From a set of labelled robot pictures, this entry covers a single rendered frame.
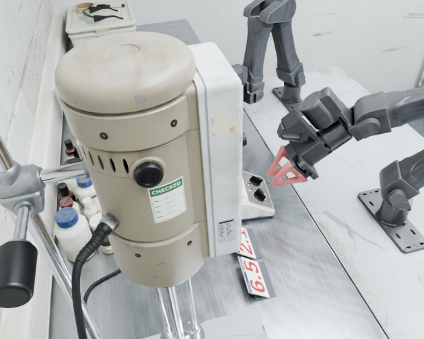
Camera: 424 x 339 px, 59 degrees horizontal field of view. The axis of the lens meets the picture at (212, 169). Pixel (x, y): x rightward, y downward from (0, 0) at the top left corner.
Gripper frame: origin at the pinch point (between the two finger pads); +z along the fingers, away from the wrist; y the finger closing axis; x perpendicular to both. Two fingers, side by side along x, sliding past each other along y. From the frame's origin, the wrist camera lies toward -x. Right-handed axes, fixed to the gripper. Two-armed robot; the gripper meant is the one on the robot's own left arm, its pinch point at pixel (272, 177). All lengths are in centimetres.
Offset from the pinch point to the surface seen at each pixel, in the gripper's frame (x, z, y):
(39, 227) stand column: -47, 3, 39
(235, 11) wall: 19, -3, -154
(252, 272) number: 3.4, 12.9, 17.3
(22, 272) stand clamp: -49, -1, 47
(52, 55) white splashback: -44, 55, -88
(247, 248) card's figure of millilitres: 3.7, 13.2, 10.6
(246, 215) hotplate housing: 4.1, 11.6, 1.2
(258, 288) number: 3.6, 12.6, 21.3
